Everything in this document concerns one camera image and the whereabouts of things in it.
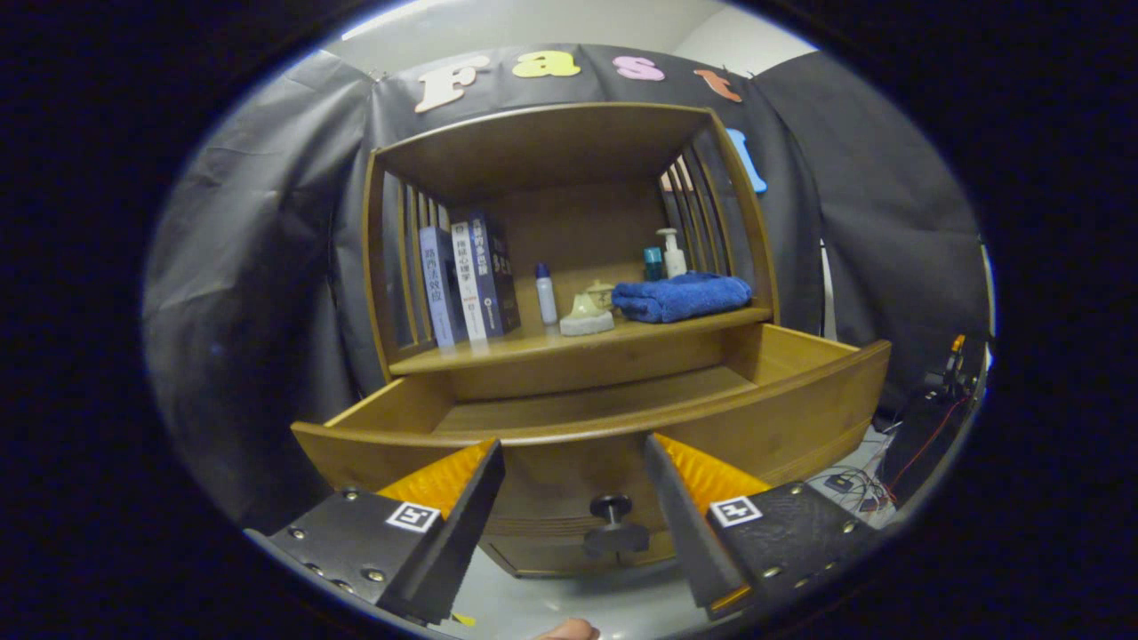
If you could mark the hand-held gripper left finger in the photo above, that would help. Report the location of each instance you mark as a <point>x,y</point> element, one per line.
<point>453,542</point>

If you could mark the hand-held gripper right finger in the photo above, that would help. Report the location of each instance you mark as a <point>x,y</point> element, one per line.
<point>685,533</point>

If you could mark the wooden drawer with black knob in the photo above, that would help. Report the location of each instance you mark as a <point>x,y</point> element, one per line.
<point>569,462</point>

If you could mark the pale green scrub brush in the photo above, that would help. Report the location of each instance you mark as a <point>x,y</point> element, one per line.
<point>587,322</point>

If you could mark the wooden countertop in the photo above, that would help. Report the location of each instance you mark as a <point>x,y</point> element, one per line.
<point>516,342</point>

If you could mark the wooden cabinet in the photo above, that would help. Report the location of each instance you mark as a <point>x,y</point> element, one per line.
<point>542,151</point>

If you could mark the blue folded towel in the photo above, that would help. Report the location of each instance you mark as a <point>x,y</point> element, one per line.
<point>680,298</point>

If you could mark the beige lidded teacup with saucer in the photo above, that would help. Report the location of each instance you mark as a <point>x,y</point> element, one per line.
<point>603,292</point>

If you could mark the white bottle with blue cap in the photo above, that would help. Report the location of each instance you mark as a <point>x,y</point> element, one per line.
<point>546,302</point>

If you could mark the pale blue book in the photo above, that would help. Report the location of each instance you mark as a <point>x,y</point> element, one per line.
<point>437,284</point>

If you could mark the white spine book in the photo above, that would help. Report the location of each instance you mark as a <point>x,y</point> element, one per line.
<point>467,280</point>

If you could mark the teal bottle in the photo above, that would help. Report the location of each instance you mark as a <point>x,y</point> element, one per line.
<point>653,265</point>

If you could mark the white pump bottle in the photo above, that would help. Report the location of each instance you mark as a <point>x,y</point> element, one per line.
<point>675,262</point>

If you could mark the dark blue book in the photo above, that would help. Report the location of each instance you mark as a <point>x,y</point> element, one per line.
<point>498,271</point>

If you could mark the orange and black gripper tool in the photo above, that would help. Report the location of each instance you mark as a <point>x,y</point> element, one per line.
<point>956,347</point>

